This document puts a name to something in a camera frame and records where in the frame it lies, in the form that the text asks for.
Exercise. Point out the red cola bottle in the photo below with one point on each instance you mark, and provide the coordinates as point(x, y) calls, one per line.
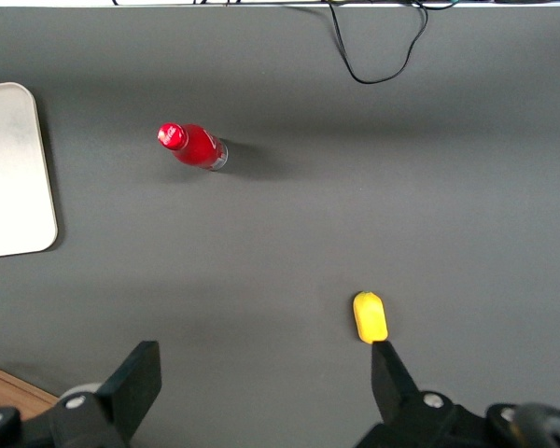
point(193, 145)

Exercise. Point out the beige rectangular tray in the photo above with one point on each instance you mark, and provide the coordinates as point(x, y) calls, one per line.
point(9, 172)

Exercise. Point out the yellow lemon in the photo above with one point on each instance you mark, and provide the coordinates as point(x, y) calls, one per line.
point(370, 317)

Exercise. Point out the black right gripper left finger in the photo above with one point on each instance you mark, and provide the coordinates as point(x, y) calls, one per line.
point(135, 382)

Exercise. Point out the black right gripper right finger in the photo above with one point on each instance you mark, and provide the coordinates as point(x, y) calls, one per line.
point(392, 387)

